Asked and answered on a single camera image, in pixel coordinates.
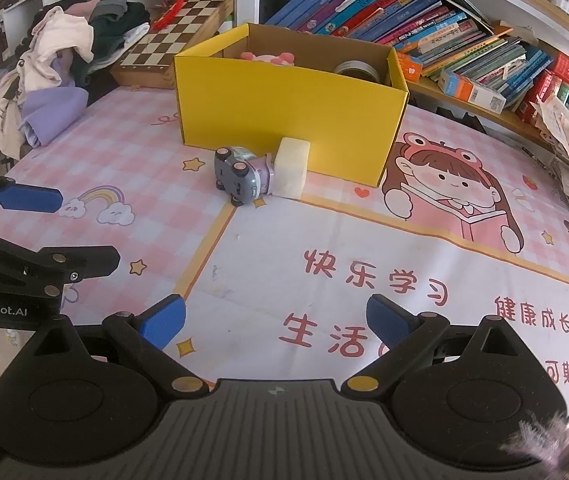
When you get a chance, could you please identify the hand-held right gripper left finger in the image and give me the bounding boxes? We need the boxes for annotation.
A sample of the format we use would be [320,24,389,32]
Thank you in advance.
[19,294,210,402]

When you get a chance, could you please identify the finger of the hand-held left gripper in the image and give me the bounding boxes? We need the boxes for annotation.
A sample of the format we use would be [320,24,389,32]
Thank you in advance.
[0,164,64,219]
[0,221,121,297]

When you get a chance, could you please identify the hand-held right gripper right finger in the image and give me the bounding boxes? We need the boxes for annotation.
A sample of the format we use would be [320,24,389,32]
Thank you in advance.
[340,294,536,403]

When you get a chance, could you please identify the grey toy car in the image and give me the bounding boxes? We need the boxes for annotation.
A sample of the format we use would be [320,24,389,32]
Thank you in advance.
[213,145,278,207]

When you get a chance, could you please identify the cream foam block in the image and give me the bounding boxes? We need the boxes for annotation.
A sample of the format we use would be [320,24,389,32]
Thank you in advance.
[270,136,311,197]

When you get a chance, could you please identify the yellow cardboard box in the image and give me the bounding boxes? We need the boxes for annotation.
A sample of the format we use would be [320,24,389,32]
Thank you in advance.
[173,22,410,188]

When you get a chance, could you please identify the clear tape roll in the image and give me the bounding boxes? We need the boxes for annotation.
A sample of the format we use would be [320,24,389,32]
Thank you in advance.
[333,59,381,83]

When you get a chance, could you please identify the pink plush pig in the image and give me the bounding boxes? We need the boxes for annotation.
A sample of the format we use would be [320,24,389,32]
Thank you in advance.
[239,51,296,68]

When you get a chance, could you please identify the pink printed desktop mat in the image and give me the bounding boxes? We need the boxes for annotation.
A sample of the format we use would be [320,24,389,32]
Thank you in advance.
[0,85,569,480]

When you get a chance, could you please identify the purple garment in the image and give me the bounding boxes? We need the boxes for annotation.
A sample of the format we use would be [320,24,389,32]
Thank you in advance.
[20,87,89,149]

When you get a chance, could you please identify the pile of clothes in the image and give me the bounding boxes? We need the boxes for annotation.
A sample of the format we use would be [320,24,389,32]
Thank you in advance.
[0,7,96,158]

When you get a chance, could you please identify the dark green garment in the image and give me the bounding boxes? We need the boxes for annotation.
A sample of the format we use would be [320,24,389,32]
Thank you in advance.
[87,2,151,83]

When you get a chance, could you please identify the grey fluffy pompom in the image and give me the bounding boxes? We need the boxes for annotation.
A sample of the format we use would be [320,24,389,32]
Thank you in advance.
[499,400,569,480]

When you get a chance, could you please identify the wooden chessboard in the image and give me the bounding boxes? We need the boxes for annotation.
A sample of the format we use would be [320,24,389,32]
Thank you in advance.
[110,0,235,90]

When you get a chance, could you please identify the wooden shelf board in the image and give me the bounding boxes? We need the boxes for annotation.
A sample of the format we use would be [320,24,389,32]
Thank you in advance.
[407,77,560,153]

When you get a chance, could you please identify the orange and white carton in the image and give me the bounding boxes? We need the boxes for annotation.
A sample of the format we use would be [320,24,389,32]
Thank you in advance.
[398,52,424,83]
[439,69,508,114]

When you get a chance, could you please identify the red tassel ornament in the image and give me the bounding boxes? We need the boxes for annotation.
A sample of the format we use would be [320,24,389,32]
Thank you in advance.
[152,0,191,29]

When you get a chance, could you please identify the red card box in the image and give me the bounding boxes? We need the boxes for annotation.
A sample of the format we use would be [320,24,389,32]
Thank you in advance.
[517,52,569,126]

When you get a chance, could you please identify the row of children's books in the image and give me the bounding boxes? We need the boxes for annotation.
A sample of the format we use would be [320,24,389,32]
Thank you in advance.
[264,0,555,92]

